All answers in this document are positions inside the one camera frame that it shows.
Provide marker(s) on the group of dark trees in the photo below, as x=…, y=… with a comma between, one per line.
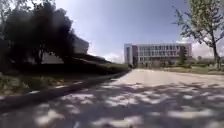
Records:
x=40, y=33

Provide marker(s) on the dark kerb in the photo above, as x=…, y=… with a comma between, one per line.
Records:
x=50, y=94

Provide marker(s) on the thin leafy tree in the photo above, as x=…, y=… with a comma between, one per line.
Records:
x=207, y=20

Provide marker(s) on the grass verge with dry patches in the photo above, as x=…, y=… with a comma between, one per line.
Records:
x=20, y=84

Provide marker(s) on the grey building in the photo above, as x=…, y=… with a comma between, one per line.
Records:
x=82, y=45

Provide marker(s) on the grass strip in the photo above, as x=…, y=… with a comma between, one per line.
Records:
x=193, y=70

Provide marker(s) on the pale concrete pavement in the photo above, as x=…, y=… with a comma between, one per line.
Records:
x=146, y=80

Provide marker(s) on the large building with window rows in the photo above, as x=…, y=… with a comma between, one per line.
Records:
x=160, y=53

